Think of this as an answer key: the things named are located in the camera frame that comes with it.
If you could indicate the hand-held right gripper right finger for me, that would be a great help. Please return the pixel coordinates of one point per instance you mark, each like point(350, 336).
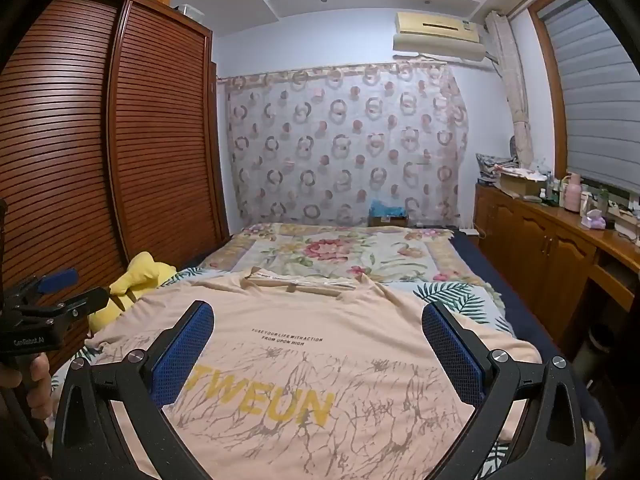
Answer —
point(455, 355)

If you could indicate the dark blue mattress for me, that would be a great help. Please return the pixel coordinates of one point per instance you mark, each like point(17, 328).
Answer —
point(500, 280)

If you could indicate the grey window blind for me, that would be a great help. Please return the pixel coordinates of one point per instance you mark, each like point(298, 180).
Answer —
point(595, 110)

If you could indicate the peach printed t-shirt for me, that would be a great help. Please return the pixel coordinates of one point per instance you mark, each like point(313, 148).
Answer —
point(300, 360)

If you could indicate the patterned cloth pile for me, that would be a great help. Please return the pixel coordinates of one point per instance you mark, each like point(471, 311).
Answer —
point(495, 167)

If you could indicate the wooden slatted wardrobe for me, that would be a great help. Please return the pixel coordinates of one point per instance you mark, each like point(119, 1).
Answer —
point(150, 135)

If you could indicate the wooden sideboard cabinet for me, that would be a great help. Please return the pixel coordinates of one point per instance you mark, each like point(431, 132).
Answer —
point(530, 240)

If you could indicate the cardboard box with blue cloth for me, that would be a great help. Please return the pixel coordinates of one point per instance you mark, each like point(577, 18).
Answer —
point(387, 220)

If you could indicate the floral blanket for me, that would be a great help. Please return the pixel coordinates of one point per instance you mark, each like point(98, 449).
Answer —
point(325, 250)

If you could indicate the open cardboard box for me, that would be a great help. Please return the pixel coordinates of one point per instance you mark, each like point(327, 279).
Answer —
point(520, 185)

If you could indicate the small purple container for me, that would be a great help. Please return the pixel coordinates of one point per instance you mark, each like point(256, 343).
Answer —
point(594, 220)

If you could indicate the clear plastic box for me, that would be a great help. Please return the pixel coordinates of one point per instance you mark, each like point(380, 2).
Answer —
point(189, 10)

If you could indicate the circle print curtain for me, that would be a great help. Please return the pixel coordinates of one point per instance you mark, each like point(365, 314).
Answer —
point(340, 150)

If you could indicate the leaf print bedsheet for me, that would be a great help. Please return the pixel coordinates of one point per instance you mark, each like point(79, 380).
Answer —
point(460, 300)

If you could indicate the tied beige curtain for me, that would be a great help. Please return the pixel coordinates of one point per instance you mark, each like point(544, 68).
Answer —
point(517, 110)

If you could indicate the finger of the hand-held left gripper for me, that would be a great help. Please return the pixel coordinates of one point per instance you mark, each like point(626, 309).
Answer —
point(57, 281)
point(82, 302)

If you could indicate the yellow plush toy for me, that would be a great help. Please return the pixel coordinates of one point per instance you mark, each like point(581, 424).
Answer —
point(140, 272)

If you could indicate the wall air conditioner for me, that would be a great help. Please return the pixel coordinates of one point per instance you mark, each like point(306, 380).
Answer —
point(435, 27)

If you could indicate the pink thermos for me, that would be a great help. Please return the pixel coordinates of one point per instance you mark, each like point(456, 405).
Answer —
point(572, 195)

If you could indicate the person's left hand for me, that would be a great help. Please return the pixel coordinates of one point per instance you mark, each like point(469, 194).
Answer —
point(40, 385)

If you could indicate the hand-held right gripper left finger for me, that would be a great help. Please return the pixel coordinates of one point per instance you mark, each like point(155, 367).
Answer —
point(182, 355)

